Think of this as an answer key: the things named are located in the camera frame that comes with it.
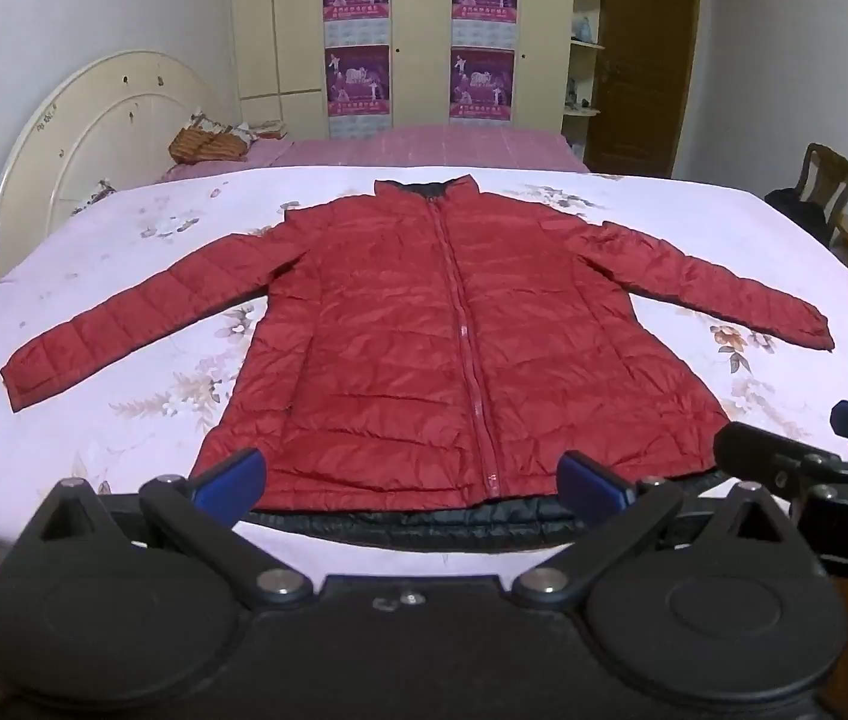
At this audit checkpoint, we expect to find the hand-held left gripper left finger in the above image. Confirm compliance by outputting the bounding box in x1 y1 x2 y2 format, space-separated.
43 448 314 608

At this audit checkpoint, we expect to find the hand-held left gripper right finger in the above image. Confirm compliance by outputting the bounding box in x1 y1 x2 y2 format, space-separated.
512 451 786 608

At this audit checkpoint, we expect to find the red puffer jacket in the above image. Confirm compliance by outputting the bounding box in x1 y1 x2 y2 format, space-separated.
0 174 836 553

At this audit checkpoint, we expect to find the black bag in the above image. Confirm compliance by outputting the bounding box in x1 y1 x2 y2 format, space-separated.
763 187 831 242

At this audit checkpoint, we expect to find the white floral bed sheet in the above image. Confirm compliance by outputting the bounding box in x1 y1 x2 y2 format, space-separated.
0 163 848 616

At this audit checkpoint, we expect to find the wooden chair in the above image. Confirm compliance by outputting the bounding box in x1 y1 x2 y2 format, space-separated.
801 142 848 245

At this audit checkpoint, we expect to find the small floral cloth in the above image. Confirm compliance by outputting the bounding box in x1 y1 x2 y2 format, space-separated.
71 178 119 215

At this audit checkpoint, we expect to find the wicker basket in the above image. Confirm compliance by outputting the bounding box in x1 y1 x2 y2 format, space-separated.
168 114 251 164

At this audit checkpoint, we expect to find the crumpled white cloth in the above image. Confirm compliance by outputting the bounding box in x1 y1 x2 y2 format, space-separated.
231 120 291 145

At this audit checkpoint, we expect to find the cream corner shelf unit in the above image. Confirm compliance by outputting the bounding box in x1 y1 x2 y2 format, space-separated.
562 0 612 160

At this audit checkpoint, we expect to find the cream arched headboard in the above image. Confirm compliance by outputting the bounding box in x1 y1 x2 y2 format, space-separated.
0 51 228 280

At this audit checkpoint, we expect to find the pink checked blanket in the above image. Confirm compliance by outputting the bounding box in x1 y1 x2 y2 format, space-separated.
160 124 591 185

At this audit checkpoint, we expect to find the brown wooden door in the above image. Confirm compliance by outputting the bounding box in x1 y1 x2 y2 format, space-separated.
584 0 703 181

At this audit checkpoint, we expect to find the cream wardrobe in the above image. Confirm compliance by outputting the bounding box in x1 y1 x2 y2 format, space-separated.
227 0 576 140

